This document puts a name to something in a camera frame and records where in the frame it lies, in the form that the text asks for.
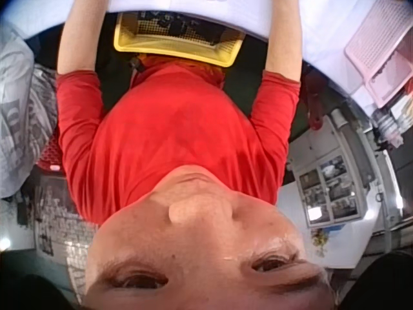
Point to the yellow plastic basket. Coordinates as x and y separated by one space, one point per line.
180 45

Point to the white cabinet with photos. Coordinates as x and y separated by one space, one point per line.
335 181

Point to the white table edge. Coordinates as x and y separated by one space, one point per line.
200 13

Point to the red plastic crate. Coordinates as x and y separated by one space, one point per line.
50 155

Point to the grey patterned cloth heap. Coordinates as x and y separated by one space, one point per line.
22 122

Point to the pink plastic basket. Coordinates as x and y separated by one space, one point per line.
382 55

